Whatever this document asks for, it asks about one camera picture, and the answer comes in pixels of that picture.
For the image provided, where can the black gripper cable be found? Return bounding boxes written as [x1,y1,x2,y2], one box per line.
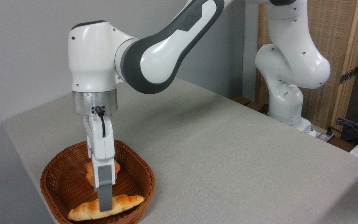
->
[95,106,106,138]

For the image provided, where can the wooden folding screen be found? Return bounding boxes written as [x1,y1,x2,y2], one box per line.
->
[256,0,358,138]

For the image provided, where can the long twisted bread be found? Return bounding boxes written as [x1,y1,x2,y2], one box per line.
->
[67,194,145,221]

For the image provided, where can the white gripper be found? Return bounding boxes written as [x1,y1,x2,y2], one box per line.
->
[83,114,117,212]

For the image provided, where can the round bread roll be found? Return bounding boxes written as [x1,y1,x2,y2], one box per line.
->
[86,161,121,187]

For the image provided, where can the tangled dark cables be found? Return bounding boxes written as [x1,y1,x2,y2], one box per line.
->
[335,117,358,147]

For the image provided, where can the brown wicker basket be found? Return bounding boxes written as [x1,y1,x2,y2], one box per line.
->
[40,139,155,224]

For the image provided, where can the metal screen hinge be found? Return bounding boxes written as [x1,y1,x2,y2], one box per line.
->
[340,66,358,84]

